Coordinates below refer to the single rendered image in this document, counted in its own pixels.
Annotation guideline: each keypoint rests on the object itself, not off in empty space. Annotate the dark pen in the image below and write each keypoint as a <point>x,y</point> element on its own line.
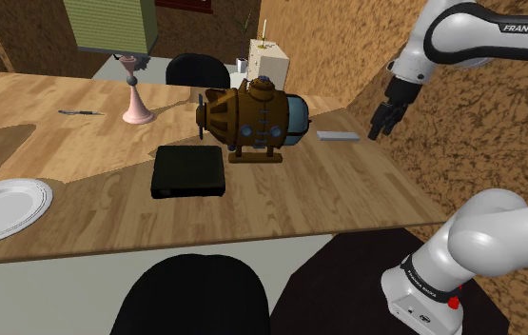
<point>80,112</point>

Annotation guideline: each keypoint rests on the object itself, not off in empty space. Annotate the black chair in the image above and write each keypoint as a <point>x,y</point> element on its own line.
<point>194,297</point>
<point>196,70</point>

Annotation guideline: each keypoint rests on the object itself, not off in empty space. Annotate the green cabinet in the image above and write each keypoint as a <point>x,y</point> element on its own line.
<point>110,25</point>

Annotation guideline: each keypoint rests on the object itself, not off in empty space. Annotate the pink candlestick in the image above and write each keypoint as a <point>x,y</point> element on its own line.
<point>136,109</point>

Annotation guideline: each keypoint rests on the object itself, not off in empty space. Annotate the red framed wall picture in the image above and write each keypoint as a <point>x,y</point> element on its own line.
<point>184,4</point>

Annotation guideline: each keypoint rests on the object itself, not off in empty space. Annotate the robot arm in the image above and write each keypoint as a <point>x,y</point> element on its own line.
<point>486,232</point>

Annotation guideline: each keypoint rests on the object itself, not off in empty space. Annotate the plant in white pot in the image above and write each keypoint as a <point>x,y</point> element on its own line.
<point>242,65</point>

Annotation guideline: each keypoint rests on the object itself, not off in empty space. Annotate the grey flat slab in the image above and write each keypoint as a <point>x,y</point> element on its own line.
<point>337,136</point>

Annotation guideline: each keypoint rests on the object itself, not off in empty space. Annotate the wooden dining table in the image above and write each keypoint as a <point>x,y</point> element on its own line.
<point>314,195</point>

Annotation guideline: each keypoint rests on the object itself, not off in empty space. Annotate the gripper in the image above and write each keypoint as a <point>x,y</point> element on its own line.
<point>402,92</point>

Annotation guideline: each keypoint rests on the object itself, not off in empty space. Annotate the black flat box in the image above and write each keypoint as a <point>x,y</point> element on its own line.
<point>188,170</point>

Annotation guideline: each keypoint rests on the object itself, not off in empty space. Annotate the white cube side table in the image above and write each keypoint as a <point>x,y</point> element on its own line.
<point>270,62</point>

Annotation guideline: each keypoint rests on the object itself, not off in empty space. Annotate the brown submarine model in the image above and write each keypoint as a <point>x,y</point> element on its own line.
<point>245,116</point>

